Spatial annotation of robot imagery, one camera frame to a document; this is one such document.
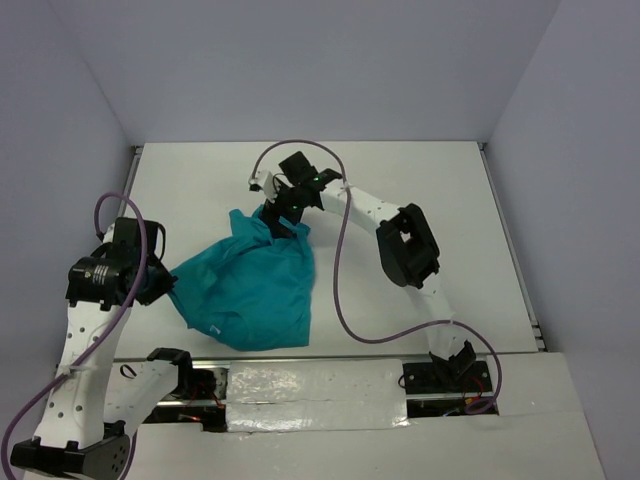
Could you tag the white foam cover block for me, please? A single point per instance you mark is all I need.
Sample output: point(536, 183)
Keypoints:
point(315, 416)

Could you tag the white front cover board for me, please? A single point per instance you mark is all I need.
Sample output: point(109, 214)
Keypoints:
point(539, 432)

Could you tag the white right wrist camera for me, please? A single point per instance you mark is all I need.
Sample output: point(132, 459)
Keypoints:
point(264, 181)

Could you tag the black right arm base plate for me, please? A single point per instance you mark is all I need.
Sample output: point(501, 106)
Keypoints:
point(426, 378)

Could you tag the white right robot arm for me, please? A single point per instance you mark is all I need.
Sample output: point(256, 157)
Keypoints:
point(407, 249)

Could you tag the silver mounting rail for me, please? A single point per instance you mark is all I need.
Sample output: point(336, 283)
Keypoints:
point(300, 360)

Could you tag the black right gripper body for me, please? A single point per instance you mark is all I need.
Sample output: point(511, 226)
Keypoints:
point(287, 204)

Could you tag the teal t shirt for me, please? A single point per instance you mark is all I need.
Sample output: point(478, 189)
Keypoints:
point(249, 291)

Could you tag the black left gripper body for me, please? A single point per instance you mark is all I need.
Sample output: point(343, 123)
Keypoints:
point(158, 280)

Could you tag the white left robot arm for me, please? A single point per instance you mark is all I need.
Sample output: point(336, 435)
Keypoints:
point(83, 434)

